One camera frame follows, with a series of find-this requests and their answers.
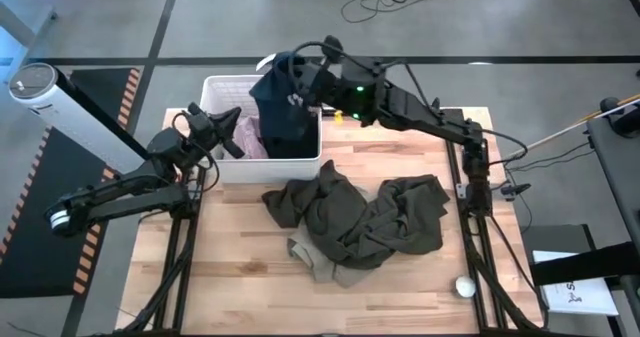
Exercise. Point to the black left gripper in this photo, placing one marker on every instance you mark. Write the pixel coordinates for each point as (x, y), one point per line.
(205, 132)

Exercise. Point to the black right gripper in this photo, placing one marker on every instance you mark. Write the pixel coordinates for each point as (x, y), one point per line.
(325, 84)

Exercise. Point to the pink garment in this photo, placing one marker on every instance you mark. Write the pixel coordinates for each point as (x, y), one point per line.
(250, 137)

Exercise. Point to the navy blue garment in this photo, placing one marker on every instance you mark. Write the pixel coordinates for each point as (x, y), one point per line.
(277, 107)

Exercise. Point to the beige garment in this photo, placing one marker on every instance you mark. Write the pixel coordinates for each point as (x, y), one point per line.
(320, 267)

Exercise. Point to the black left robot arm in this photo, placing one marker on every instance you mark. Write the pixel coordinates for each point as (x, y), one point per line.
(120, 202)

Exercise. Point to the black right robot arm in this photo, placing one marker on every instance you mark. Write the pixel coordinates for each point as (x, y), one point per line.
(430, 119)

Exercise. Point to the small yellow tag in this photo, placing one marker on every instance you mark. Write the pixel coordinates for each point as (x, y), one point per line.
(338, 117)

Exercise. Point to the white plastic laundry basket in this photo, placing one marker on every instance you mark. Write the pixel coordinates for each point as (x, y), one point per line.
(270, 169)

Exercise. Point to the olive green garment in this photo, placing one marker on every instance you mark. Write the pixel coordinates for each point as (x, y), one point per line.
(350, 222)

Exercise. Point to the white tower air purifier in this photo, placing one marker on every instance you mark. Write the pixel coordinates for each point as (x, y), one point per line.
(75, 122)

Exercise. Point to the black mat with orange stripes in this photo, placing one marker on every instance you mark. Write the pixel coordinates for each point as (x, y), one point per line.
(30, 237)

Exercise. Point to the pale blue white furniture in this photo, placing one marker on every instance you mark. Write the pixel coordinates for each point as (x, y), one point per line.
(20, 42)

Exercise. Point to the small white round object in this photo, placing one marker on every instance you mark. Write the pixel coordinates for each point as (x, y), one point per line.
(465, 287)

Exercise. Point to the thin white rod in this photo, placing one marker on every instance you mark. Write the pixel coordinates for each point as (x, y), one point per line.
(565, 133)

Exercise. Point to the black side table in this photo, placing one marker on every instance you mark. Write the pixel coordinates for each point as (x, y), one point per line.
(620, 177)

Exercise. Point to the black flat bar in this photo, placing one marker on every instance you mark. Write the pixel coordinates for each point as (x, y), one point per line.
(580, 267)

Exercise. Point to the white printed paper sheet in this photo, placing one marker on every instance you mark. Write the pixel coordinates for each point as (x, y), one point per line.
(580, 297)

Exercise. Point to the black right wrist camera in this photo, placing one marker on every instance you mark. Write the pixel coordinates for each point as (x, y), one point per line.
(331, 45)

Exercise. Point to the black aluminium table frame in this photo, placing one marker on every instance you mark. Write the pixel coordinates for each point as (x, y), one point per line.
(180, 272)

